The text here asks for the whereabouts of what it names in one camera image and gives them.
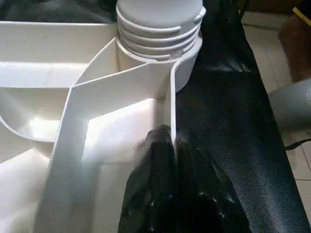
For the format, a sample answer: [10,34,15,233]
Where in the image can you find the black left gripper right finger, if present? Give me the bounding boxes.
[174,131,251,233]

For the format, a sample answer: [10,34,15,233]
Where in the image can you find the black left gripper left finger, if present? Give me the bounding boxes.
[118,125,177,233]

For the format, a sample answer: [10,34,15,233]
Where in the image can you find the white plastic table top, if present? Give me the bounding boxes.
[0,19,204,233]

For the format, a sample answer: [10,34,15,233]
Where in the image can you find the white plastic table leg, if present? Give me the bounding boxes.
[116,0,207,63]

